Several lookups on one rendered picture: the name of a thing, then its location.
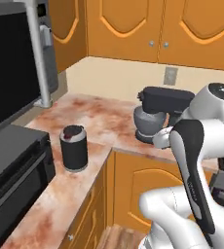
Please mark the orange wall cupboard door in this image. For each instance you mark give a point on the orange wall cupboard door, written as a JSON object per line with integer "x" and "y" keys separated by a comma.
{"x": 67, "y": 29}
{"x": 123, "y": 26}
{"x": 201, "y": 32}

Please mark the round silver cupboard knob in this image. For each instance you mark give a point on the round silver cupboard knob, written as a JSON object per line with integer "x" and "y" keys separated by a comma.
{"x": 165, "y": 44}
{"x": 151, "y": 42}
{"x": 70, "y": 237}

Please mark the black countertop oven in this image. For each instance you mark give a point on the black countertop oven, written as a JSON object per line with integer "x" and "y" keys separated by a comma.
{"x": 13, "y": 168}

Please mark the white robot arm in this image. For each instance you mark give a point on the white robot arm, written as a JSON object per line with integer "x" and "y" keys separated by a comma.
{"x": 188, "y": 168}

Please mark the black and grey stand mixer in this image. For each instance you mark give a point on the black and grey stand mixer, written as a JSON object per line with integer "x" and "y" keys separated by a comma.
{"x": 156, "y": 107}

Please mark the orange base cupboard door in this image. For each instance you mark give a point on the orange base cupboard door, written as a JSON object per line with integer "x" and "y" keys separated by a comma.
{"x": 133, "y": 191}
{"x": 91, "y": 214}

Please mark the grey wall outlet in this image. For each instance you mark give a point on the grey wall outlet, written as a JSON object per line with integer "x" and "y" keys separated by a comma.
{"x": 170, "y": 76}

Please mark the black cylindrical can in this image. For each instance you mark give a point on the black cylindrical can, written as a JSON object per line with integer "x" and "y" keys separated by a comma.
{"x": 73, "y": 149}

